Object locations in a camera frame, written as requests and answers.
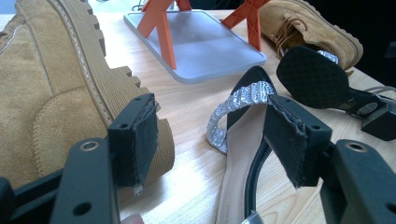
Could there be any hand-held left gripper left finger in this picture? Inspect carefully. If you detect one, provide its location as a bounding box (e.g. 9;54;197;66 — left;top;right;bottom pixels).
106;92;160;190

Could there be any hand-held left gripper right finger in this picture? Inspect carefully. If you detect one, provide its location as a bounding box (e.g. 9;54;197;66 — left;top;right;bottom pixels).
262;94;333;189

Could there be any black silver-strap heeled sandal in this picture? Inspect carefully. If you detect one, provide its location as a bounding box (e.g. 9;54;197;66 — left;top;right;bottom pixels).
205;65;278;224
276;46;396;143

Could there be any tan suede boot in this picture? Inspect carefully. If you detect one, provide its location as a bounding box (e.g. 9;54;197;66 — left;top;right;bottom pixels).
0;0;176;206
258;0;364;71

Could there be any grey metal box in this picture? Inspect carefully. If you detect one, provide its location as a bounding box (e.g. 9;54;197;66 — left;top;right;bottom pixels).
123;0;272;85

